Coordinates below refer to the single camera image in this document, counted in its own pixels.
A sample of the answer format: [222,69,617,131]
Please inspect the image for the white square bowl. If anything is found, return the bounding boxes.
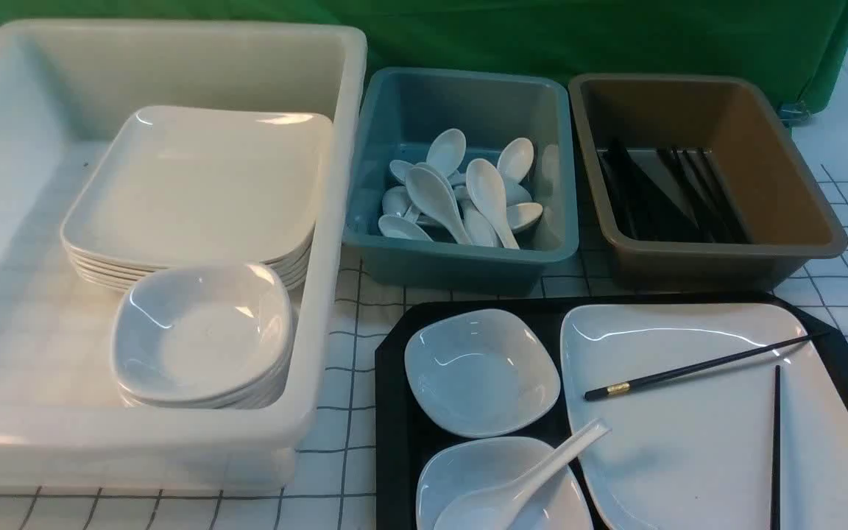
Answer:
[414,437,593,529]
[404,308,562,439]

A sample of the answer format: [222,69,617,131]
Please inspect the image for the black chopstick gold band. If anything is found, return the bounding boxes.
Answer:
[583,330,829,402]

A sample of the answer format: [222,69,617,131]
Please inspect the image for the white ceramic soup spoon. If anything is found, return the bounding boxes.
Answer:
[434,419,610,529]

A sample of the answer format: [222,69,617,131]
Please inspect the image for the large white square plate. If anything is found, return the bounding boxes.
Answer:
[559,303,848,529]

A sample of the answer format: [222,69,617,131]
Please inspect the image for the black chopstick vertical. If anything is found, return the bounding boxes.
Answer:
[768,365,781,530]

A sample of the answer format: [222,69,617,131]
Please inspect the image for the pile of white spoons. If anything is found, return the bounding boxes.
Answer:
[378,128,544,247]

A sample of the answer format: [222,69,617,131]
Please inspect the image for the teal plastic bin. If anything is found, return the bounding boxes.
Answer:
[343,67,579,296]

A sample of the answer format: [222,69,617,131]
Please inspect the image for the black serving tray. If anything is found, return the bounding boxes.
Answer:
[375,293,848,529]

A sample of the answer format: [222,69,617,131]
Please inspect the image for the stack of white bowls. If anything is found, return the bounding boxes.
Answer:
[109,263,296,409]

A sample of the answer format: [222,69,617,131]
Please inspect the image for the pile of black chopsticks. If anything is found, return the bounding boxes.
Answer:
[598,137,751,244]

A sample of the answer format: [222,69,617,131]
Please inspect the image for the stack of white plates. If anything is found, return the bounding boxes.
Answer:
[60,105,333,291]

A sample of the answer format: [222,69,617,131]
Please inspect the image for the brown plastic bin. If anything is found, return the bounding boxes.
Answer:
[568,74,848,292]

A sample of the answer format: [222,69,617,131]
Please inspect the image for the silver binder clip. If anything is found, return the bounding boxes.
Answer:
[777,102,813,128]

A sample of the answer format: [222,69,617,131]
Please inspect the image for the large white plastic bin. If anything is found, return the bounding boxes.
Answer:
[0,19,367,497]

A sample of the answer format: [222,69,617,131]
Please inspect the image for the green backdrop cloth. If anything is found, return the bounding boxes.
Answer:
[0,1,848,112]

